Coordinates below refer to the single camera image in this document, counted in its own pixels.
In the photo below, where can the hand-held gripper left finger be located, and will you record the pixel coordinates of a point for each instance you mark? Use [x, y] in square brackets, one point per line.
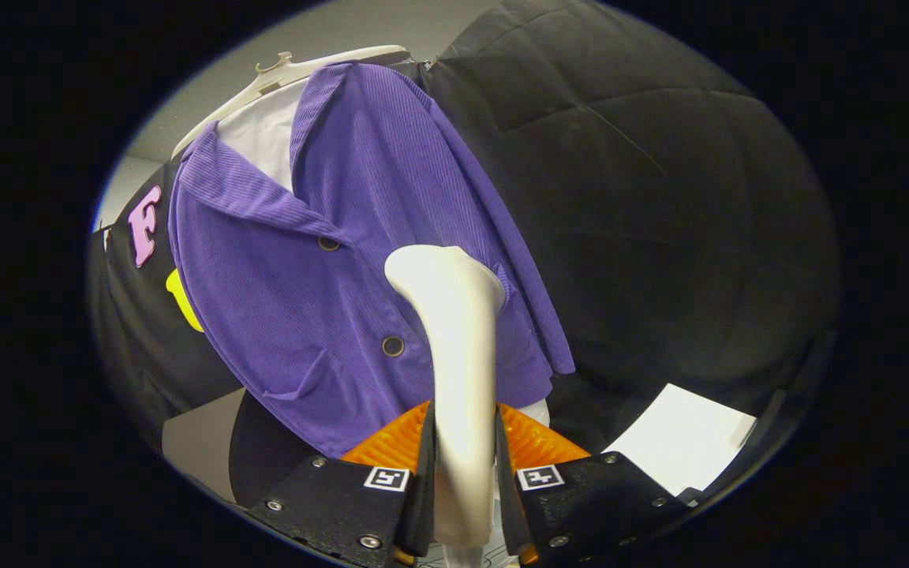
[426, 513]

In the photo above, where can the grey cabinet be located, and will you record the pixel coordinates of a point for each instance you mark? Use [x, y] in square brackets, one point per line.
[198, 442]

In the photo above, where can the white garment steamer head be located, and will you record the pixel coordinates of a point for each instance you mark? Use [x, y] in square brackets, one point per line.
[462, 379]

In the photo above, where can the white clothes hanger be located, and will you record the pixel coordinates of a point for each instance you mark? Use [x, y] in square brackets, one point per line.
[289, 72]

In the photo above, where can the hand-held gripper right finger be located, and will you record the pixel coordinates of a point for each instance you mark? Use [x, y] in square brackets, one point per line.
[514, 517]

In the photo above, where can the black backdrop cloth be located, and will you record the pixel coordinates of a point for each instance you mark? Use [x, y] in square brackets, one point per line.
[660, 197]
[131, 331]

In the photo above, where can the white flat board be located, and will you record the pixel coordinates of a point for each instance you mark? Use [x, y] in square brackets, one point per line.
[679, 438]

